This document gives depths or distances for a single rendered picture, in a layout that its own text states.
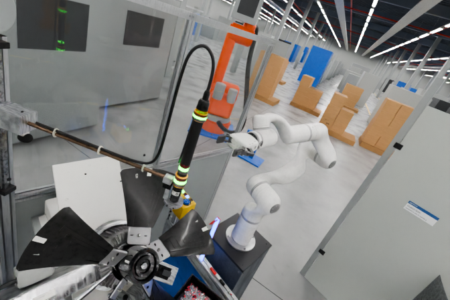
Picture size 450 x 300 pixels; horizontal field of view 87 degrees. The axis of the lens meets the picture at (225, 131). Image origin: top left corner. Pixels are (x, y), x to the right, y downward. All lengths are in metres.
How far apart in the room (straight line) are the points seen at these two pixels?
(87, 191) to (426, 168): 2.20
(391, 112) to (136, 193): 8.10
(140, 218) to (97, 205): 0.25
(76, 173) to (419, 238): 2.36
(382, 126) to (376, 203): 6.34
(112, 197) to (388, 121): 8.12
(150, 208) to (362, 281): 2.20
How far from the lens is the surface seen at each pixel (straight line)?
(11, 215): 1.50
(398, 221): 2.47
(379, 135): 8.73
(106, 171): 1.22
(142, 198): 1.04
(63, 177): 1.18
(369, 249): 2.63
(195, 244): 1.17
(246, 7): 4.48
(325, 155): 1.37
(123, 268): 1.03
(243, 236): 1.52
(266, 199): 1.30
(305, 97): 9.86
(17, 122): 1.07
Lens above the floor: 2.07
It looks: 24 degrees down
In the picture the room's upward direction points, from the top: 20 degrees clockwise
